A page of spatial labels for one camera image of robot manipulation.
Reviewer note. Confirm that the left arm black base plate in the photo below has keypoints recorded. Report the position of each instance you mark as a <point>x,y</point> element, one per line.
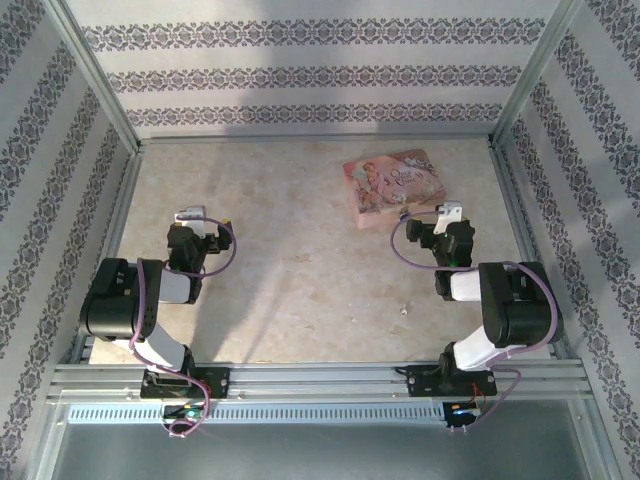
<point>220,382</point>

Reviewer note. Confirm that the aluminium frame short rail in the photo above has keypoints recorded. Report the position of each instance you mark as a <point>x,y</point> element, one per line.
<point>315,140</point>

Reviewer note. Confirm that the aluminium frame post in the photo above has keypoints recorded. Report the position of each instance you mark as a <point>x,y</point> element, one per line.
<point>533,75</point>
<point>103,87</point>

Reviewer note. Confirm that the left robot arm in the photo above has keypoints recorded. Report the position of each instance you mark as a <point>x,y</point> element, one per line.
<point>115,305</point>

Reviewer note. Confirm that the pink illustrated tin box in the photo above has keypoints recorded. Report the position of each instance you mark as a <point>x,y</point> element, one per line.
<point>390,185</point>

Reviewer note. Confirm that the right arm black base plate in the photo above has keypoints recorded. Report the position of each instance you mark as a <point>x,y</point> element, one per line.
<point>422,382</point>

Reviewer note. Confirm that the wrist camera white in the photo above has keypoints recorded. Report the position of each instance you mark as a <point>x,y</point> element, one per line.
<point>451,211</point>
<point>190,215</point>

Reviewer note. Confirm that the grey metal sheet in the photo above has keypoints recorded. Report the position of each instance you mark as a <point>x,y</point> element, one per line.
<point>320,450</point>

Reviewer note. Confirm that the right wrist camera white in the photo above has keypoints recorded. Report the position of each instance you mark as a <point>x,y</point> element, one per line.
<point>451,211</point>

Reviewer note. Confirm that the aluminium frame side rail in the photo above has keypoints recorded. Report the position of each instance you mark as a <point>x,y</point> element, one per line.
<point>515,200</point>
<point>123,200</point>

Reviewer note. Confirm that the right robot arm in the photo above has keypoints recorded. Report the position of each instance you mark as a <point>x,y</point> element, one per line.
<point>520,310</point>

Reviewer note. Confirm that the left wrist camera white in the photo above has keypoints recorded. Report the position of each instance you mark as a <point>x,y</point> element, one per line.
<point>190,215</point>

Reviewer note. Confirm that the aluminium mounting rail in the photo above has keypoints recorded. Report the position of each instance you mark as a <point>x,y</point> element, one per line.
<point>310,380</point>

